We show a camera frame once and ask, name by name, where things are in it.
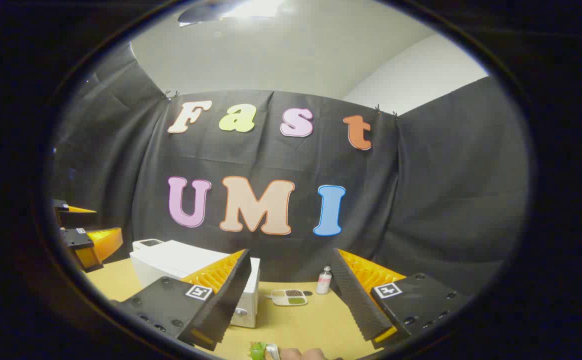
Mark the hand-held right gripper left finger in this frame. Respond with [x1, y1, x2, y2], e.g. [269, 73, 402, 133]
[113, 248, 253, 352]

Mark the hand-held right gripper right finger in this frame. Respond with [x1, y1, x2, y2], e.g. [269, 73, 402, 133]
[331, 247, 473, 350]

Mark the white microwave oven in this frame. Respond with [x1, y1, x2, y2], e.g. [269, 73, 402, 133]
[130, 240, 261, 329]

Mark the clear bottle with pink label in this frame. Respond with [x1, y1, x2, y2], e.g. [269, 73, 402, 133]
[316, 266, 333, 295]

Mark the white toaster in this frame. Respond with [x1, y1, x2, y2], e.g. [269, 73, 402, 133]
[132, 238, 164, 252]

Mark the white divided dish of grains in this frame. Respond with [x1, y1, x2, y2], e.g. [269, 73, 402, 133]
[271, 289, 308, 307]

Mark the black backdrop cloth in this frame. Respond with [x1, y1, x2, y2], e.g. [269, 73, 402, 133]
[51, 42, 530, 297]

